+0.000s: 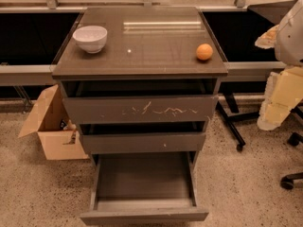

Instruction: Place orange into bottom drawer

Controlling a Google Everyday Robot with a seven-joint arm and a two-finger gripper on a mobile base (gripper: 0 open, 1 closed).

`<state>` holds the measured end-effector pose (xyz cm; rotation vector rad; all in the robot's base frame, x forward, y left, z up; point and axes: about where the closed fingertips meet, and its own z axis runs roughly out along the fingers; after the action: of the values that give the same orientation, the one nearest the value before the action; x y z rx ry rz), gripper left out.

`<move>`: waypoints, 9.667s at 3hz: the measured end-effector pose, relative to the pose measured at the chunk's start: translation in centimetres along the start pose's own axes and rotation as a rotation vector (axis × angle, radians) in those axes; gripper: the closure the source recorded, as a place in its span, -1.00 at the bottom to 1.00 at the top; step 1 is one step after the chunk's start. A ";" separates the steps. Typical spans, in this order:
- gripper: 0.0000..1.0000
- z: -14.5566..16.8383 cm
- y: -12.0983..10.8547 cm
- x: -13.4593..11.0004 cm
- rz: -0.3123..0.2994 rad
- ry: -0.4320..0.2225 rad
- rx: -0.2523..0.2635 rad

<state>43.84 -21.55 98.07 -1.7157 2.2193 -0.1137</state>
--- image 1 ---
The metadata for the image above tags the white ceramic bowl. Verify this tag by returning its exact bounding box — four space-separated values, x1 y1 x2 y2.
73 26 108 54

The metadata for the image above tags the top drawer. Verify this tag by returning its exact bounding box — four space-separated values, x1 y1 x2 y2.
62 79 218 124

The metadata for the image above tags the open bottom drawer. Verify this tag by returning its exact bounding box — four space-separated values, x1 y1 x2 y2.
80 152 208 225

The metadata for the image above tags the middle drawer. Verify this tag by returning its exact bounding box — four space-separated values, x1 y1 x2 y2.
80 122 205 154

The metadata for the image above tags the cardboard box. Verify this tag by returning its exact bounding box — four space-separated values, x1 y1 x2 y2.
19 84 88 160

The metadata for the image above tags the orange fruit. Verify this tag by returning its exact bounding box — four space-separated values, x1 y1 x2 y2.
196 44 213 61

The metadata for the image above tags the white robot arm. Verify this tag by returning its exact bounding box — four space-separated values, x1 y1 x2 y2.
255 0 303 131

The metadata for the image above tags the dark brown drawer cabinet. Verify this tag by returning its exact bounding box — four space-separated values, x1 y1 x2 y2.
51 5 229 227

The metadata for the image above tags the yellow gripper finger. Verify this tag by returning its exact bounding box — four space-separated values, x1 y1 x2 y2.
255 26 278 49
257 66 303 131

